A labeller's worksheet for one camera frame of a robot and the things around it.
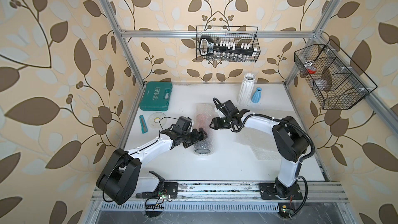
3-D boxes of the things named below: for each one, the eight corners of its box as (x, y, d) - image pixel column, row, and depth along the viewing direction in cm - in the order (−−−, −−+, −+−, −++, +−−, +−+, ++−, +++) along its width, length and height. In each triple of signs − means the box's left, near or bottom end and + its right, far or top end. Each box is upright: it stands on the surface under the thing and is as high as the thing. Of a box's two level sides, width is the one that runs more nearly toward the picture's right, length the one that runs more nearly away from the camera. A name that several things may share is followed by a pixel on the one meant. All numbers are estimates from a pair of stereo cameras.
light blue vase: (251, 104, 111) (256, 92, 101) (250, 99, 114) (254, 87, 104) (257, 104, 111) (262, 92, 101) (256, 99, 114) (261, 87, 104)
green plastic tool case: (139, 111, 106) (137, 107, 102) (148, 85, 121) (146, 81, 118) (167, 111, 106) (166, 107, 102) (172, 85, 121) (171, 81, 118)
